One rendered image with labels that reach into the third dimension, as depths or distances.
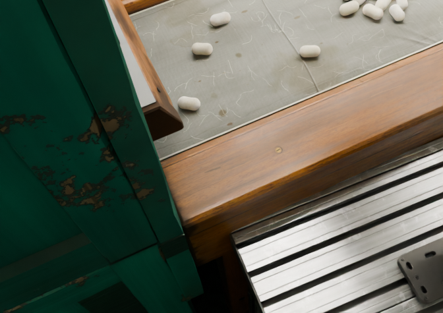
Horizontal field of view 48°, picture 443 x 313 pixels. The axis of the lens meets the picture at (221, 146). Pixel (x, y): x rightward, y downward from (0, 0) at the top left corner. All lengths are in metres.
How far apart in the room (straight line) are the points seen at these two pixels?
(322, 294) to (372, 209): 0.15
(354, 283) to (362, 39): 0.39
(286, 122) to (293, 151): 0.05
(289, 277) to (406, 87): 0.32
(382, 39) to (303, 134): 0.24
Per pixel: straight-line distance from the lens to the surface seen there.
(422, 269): 0.75
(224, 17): 0.86
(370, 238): 0.76
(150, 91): 0.64
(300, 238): 0.74
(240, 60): 0.82
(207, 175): 0.67
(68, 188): 0.41
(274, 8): 0.90
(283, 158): 0.68
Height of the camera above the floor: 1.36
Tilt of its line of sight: 59 degrees down
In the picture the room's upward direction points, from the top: 7 degrees counter-clockwise
